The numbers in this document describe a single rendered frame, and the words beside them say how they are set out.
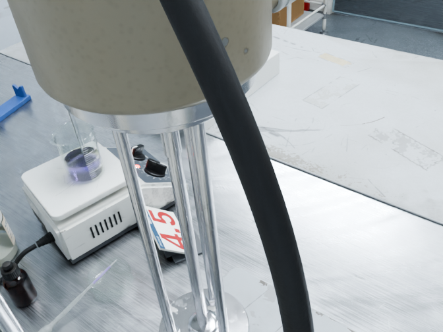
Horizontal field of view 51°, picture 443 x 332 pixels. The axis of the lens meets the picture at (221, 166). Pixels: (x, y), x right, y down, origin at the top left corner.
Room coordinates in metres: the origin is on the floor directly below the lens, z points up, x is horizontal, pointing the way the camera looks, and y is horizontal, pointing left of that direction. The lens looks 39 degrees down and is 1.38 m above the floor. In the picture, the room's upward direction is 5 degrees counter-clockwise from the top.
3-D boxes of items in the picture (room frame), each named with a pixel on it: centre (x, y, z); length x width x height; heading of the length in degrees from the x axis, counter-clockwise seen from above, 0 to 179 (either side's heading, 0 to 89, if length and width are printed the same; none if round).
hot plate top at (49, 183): (0.49, 0.20, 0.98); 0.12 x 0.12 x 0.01; 36
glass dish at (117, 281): (0.37, 0.15, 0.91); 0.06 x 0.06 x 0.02
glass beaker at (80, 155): (0.49, 0.19, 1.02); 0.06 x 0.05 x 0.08; 140
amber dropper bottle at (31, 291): (0.36, 0.26, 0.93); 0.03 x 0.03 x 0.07
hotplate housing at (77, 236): (0.51, 0.18, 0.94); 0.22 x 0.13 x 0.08; 126
